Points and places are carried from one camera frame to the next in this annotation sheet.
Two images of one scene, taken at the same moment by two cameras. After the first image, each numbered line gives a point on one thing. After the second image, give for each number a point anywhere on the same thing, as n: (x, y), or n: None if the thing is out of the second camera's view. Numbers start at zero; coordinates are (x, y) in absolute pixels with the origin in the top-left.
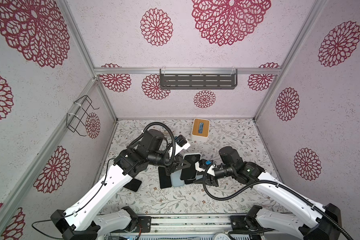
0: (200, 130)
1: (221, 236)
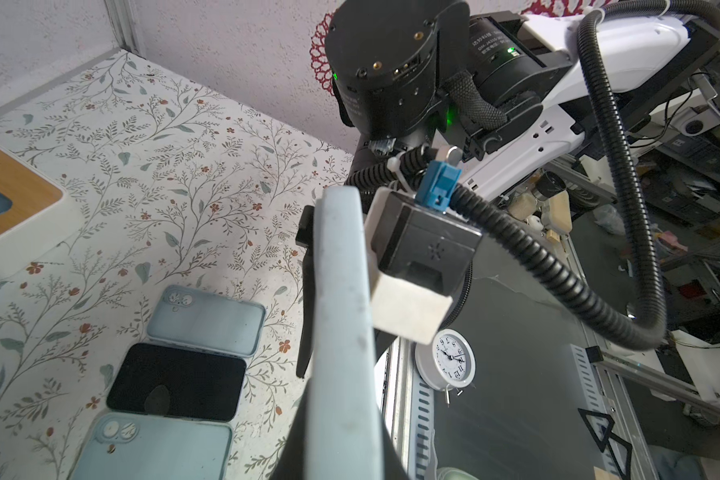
0: (21, 210)
1: (448, 362)
